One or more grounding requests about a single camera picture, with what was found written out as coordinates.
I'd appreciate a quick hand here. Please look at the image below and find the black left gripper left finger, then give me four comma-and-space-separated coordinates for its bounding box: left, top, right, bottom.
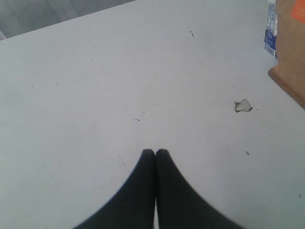
76, 149, 156, 229

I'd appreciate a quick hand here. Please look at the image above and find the small torn paper scrap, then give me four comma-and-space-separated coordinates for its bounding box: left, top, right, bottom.
234, 99, 253, 113

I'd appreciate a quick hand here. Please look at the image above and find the brown snack pouch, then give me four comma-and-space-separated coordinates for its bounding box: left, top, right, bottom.
268, 0, 305, 108

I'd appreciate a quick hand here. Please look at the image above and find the white blue milk carton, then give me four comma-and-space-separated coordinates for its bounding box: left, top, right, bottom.
263, 0, 277, 58

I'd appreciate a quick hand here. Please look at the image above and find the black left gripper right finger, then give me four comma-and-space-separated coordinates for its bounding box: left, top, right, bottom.
155, 149, 241, 229

